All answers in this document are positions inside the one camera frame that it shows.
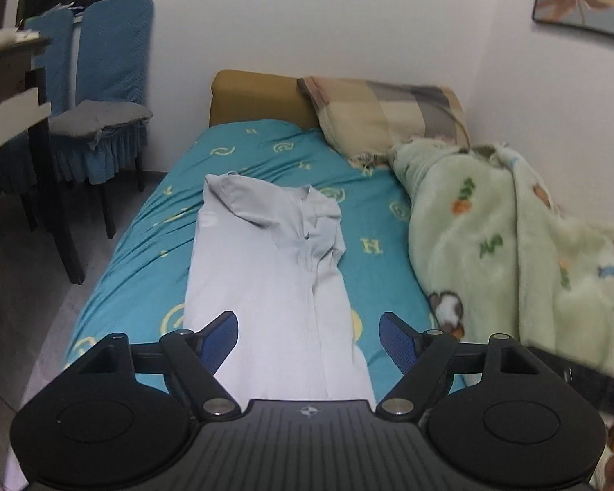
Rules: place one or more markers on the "green fleece printed blanket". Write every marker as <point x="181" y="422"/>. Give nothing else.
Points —
<point x="491" y="225"/>

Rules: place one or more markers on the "mustard bed headboard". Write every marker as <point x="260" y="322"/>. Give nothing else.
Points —
<point x="256" y="97"/>

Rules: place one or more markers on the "dark-legged table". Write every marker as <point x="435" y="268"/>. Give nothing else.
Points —
<point x="10" y="92"/>

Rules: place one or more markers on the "stack of white papers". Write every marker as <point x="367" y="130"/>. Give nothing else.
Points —
<point x="10" y="37"/>

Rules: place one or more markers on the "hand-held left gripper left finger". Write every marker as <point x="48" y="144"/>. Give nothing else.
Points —
<point x="222" y="338"/>

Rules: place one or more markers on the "bed with teal patterned sheet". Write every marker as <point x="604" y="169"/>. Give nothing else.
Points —
<point x="266" y="148"/>

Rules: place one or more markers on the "light grey shirt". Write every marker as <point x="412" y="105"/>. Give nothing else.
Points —
<point x="266" y="276"/>

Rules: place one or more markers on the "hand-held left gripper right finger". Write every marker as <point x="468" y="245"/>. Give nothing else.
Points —
<point x="396" y="341"/>

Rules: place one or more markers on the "plaid beige pillow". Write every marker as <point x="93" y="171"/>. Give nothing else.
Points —
<point x="389" y="117"/>

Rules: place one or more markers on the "grey seat cushion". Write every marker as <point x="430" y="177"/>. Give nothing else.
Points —
<point x="100" y="117"/>

